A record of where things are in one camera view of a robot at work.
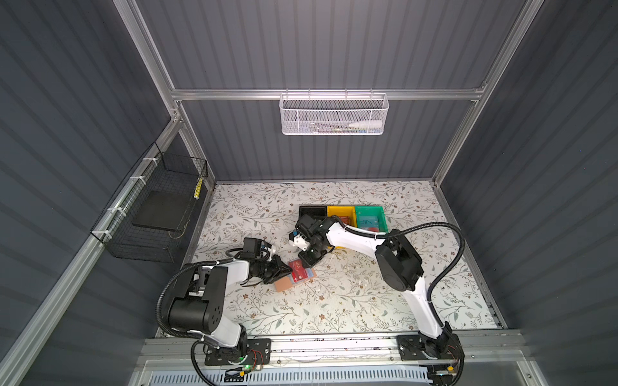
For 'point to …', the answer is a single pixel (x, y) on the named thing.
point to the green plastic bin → (372, 218)
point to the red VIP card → (298, 270)
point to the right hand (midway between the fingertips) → (306, 264)
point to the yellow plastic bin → (347, 215)
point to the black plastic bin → (316, 212)
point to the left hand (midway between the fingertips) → (293, 272)
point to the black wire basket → (157, 170)
